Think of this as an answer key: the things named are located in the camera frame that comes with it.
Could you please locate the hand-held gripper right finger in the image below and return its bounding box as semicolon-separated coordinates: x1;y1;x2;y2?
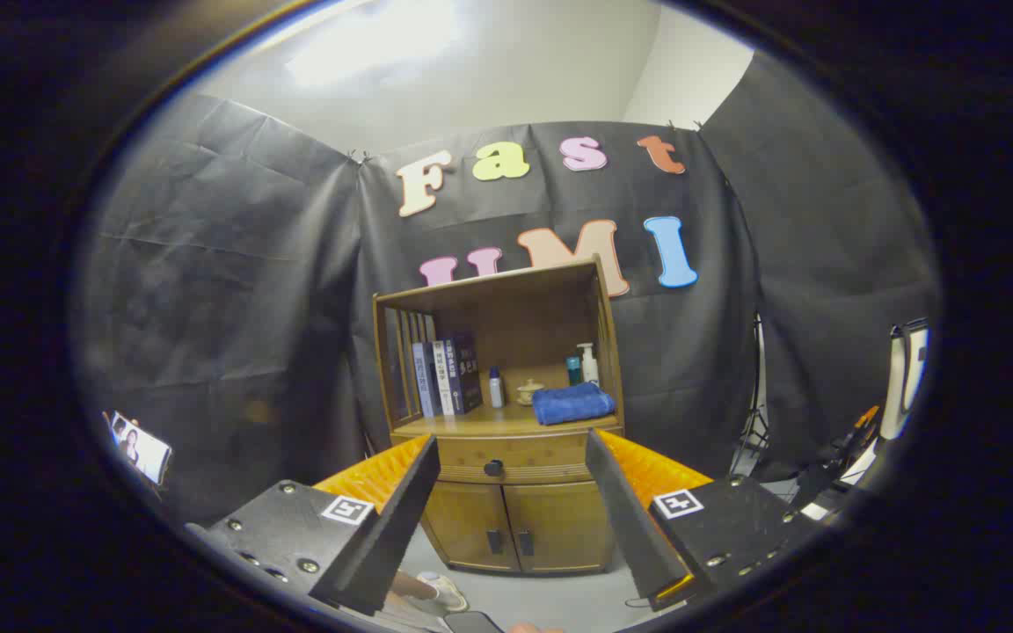
584;428;828;614

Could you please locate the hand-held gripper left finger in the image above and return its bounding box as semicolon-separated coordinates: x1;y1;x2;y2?
183;433;442;618

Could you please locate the wooden drawer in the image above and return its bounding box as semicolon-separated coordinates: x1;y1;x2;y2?
392;431;597;484

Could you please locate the wooden cabinet door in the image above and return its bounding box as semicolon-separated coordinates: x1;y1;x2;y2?
503;482;617;574
423;482;516;572

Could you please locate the wooden countertop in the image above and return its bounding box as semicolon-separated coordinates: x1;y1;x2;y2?
390;403;623;439

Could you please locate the wooden cabinet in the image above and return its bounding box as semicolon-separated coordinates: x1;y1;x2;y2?
372;255;626;577

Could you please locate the person's leg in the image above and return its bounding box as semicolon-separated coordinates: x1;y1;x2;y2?
381;570;450;632

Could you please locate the white shoe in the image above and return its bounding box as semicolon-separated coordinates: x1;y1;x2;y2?
414;571;470;614

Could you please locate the folded blue towel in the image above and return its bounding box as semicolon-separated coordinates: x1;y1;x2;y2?
531;382;617;426

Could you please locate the pale blue book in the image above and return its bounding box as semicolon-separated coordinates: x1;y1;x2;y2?
411;341;437;418

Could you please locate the white spine book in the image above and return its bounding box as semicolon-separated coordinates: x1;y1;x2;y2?
432;339;456;416

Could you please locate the dark blue book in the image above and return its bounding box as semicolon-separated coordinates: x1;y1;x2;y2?
443;332;484;414

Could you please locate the light stand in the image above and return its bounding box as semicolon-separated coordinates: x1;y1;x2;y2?
729;312;771;476

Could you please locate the black and orange equipment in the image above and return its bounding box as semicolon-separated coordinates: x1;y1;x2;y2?
792;404;881;520

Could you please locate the black backdrop cloth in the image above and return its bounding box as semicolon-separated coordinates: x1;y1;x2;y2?
76;53;943;528

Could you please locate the phone with lit screen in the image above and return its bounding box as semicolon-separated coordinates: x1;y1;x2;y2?
106;411;173;486

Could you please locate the white device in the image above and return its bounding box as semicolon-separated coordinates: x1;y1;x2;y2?
878;318;929;440

